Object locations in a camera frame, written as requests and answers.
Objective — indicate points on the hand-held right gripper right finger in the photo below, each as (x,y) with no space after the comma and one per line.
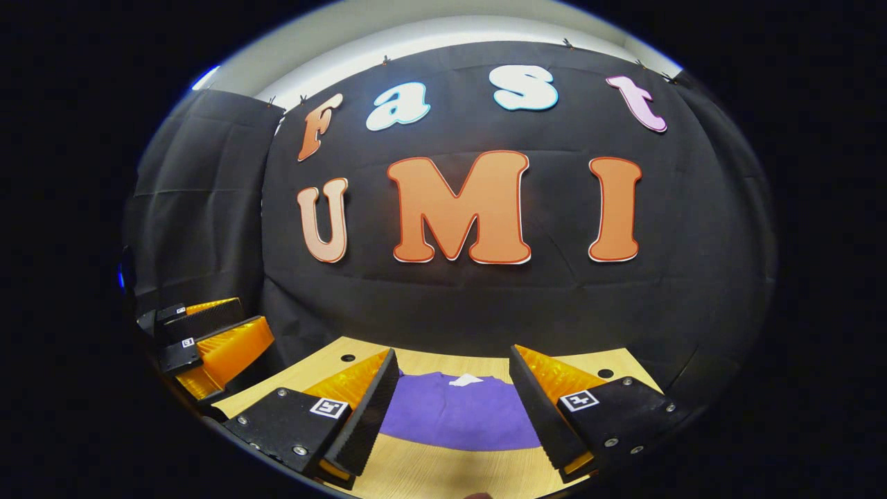
(540,416)

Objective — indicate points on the purple knit garment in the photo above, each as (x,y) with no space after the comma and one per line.
(457,416)

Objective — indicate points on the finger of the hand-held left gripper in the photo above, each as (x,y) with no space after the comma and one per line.
(208,320)
(229,353)

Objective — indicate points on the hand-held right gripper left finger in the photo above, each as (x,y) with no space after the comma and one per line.
(367,416)

